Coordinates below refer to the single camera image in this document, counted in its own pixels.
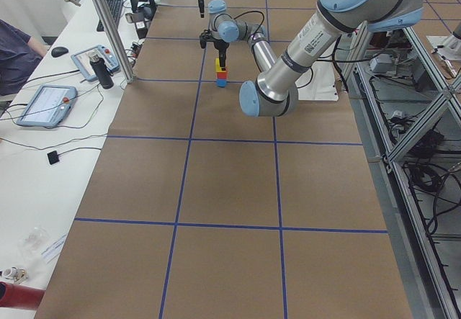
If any black water bottle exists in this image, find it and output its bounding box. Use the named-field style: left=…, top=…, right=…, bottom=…
left=89, top=50, right=114, bottom=89

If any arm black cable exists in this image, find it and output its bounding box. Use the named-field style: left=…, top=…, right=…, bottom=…
left=233, top=10, right=267, bottom=39

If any black computer mouse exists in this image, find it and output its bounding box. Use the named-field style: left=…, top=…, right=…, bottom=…
left=50, top=46, right=69, bottom=58

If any far teach pendant tablet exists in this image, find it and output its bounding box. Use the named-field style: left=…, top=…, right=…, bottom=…
left=71, top=45, right=120, bottom=81

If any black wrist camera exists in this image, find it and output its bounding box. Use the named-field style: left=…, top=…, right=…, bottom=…
left=199, top=30, right=215, bottom=50

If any near teach pendant tablet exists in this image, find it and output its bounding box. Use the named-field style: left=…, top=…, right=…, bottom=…
left=16, top=84, right=78, bottom=127

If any red cylinder object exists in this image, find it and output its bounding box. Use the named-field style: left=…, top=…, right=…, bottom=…
left=1, top=282, right=45, bottom=310

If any blue foam block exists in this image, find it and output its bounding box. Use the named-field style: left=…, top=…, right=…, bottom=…
left=216, top=78, right=227, bottom=88

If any yellow foam block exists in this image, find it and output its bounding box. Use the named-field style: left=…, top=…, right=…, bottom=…
left=215, top=58, right=227, bottom=73

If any brown paper table cover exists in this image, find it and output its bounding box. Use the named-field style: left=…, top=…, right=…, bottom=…
left=36, top=0, right=412, bottom=318

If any white pedestal base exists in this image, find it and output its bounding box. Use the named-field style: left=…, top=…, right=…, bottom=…
left=295, top=45, right=339, bottom=102

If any teach pendant tablet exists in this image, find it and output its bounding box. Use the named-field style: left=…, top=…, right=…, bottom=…
left=16, top=84, right=78, bottom=127
left=71, top=45, right=120, bottom=81

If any clear plastic bag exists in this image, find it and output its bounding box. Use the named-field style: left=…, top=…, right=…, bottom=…
left=18, top=226, right=50, bottom=260

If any aluminium frame post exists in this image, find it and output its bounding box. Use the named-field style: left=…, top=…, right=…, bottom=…
left=92, top=0, right=134, bottom=84

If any red foam block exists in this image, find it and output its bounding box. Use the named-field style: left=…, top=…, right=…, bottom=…
left=216, top=71, right=228, bottom=80

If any small black square pad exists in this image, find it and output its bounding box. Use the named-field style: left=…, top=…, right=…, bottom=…
left=47, top=150, right=60, bottom=165

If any seated person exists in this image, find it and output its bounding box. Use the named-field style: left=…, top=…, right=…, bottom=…
left=1, top=20, right=48, bottom=96

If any black keyboard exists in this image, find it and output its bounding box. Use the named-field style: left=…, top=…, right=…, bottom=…
left=106, top=0, right=123, bottom=29

